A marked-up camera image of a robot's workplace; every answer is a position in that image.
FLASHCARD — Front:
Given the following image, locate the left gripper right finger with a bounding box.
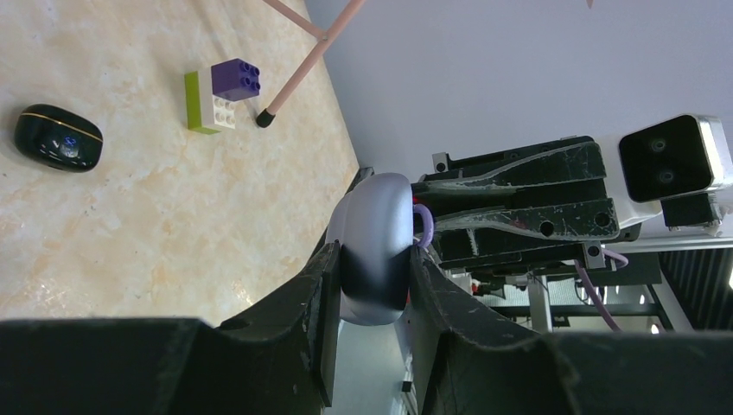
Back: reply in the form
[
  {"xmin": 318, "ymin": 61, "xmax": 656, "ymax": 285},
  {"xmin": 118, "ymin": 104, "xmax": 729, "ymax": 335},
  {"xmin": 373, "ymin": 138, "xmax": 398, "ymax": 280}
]
[{"xmin": 410, "ymin": 248, "xmax": 732, "ymax": 414}]

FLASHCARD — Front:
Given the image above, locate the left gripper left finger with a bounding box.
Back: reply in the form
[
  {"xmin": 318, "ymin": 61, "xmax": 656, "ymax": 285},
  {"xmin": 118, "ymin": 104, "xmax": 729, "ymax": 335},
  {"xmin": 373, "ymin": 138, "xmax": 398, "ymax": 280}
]
[{"xmin": 1, "ymin": 243, "xmax": 341, "ymax": 414}]

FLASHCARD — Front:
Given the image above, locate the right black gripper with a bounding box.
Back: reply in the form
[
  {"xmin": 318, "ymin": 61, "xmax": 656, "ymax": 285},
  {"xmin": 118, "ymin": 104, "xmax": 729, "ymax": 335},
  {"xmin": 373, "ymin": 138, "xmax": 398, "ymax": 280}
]
[{"xmin": 412, "ymin": 136, "xmax": 640, "ymax": 272}]

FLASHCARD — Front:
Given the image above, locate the grey earbud charging case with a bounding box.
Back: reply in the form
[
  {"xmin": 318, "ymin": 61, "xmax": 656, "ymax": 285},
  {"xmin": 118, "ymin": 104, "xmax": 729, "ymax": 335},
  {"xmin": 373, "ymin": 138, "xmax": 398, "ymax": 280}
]
[{"xmin": 326, "ymin": 173, "xmax": 413, "ymax": 326}]

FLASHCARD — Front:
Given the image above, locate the black earbud charging case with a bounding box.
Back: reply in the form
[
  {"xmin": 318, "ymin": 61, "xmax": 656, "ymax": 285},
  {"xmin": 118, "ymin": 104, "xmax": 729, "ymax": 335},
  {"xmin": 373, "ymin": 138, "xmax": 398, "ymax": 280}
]
[{"xmin": 13, "ymin": 104, "xmax": 104, "ymax": 173}]

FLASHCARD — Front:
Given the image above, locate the purple earbud pair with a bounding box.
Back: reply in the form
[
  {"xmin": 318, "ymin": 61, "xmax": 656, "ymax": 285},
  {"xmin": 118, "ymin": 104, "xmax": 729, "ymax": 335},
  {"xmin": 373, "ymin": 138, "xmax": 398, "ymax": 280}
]
[{"xmin": 413, "ymin": 203, "xmax": 435, "ymax": 250}]

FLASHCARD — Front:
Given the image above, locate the pink music stand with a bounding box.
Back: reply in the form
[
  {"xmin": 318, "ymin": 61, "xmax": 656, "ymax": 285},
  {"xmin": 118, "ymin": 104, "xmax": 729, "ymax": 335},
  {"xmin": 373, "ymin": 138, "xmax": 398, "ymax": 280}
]
[{"xmin": 255, "ymin": 0, "xmax": 366, "ymax": 128}]

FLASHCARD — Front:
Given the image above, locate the purple and cream block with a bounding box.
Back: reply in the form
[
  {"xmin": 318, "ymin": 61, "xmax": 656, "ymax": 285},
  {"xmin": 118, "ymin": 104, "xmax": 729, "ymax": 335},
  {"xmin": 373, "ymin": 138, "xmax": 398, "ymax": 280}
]
[{"xmin": 183, "ymin": 58, "xmax": 261, "ymax": 135}]

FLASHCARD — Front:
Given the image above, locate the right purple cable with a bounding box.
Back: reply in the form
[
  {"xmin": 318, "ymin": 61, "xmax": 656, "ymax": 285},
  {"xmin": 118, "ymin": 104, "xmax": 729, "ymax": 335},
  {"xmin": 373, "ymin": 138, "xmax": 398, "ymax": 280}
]
[{"xmin": 574, "ymin": 247, "xmax": 630, "ymax": 334}]

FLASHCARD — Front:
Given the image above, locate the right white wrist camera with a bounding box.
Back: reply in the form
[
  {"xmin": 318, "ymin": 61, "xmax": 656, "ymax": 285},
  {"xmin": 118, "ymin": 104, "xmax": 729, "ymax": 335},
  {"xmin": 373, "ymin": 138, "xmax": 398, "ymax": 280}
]
[{"xmin": 597, "ymin": 114, "xmax": 732, "ymax": 237}]

